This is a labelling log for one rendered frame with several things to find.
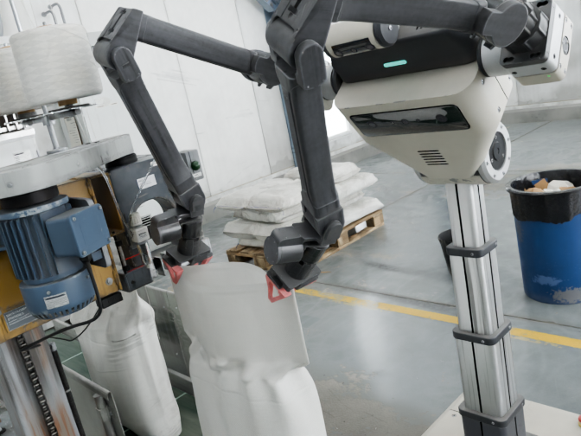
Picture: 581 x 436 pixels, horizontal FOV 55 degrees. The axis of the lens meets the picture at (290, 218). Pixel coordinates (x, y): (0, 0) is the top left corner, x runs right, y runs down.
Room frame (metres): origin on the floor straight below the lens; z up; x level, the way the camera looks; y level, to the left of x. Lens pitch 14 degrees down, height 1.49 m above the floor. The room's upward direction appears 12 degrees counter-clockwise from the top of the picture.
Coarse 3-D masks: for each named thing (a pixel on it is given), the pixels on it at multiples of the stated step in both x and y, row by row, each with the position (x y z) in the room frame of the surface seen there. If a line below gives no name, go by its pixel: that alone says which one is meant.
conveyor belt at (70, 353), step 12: (60, 336) 2.85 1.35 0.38; (60, 348) 2.68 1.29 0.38; (72, 348) 2.65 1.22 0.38; (72, 360) 2.50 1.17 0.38; (84, 360) 2.48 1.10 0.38; (84, 372) 2.35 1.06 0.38; (180, 396) 1.96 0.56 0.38; (192, 396) 1.94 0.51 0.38; (180, 408) 1.88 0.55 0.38; (192, 408) 1.86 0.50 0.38; (192, 420) 1.78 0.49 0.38; (132, 432) 1.79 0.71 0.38; (192, 432) 1.71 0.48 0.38
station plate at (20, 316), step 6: (24, 306) 1.27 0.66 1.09; (6, 312) 1.24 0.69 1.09; (12, 312) 1.25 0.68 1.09; (18, 312) 1.26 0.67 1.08; (24, 312) 1.27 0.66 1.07; (6, 318) 1.24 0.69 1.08; (12, 318) 1.25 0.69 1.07; (18, 318) 1.26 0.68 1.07; (24, 318) 1.27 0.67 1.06; (30, 318) 1.27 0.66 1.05; (36, 318) 1.28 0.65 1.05; (12, 324) 1.25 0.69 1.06; (18, 324) 1.26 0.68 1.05
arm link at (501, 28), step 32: (288, 0) 0.85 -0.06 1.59; (320, 0) 0.80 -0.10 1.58; (352, 0) 0.84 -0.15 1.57; (384, 0) 0.87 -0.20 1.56; (416, 0) 0.90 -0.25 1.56; (448, 0) 0.93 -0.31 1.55; (480, 0) 0.95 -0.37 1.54; (512, 0) 0.97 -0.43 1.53; (288, 32) 0.83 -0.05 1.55; (320, 32) 0.82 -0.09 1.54; (480, 32) 0.95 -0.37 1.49; (512, 32) 0.98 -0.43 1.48
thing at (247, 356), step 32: (192, 288) 1.31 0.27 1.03; (224, 288) 1.24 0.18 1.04; (256, 288) 1.21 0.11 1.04; (192, 320) 1.42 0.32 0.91; (224, 320) 1.24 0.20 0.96; (256, 320) 1.21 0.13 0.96; (288, 320) 1.18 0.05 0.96; (192, 352) 1.40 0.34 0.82; (224, 352) 1.26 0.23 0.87; (256, 352) 1.22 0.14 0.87; (288, 352) 1.19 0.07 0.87; (224, 384) 1.27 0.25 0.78; (256, 384) 1.20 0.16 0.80; (288, 384) 1.19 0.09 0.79; (224, 416) 1.28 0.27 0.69; (256, 416) 1.19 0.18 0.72; (288, 416) 1.16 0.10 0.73; (320, 416) 1.22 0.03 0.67
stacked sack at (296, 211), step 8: (288, 208) 4.27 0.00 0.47; (296, 208) 4.30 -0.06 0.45; (240, 216) 4.56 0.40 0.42; (248, 216) 4.46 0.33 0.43; (256, 216) 4.37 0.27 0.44; (264, 216) 4.27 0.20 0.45; (272, 216) 4.20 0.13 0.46; (280, 216) 4.20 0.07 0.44; (288, 216) 4.22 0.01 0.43; (296, 216) 4.28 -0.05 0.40
